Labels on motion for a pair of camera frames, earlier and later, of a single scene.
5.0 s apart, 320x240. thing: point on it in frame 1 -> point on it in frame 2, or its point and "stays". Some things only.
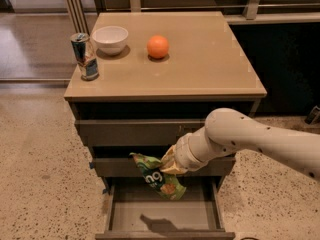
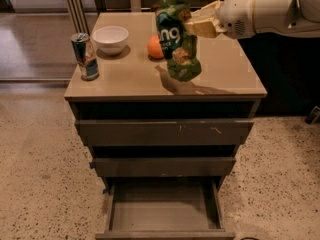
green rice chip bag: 163,182 -> 181,51
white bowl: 111,40 stays
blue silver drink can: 85,56 stays
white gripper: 183,157 -> 236,13
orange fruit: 157,46 stays
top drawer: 136,132 stays
